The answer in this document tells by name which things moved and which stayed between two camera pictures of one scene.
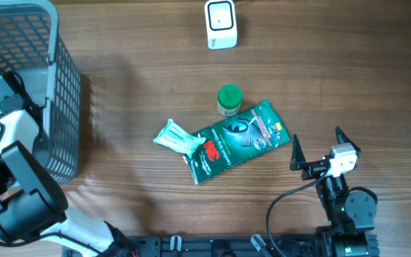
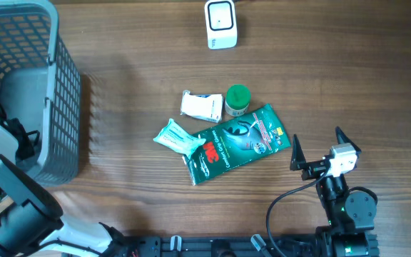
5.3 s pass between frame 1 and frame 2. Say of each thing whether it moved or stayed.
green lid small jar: moved
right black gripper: stayed
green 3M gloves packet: stayed
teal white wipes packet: stayed
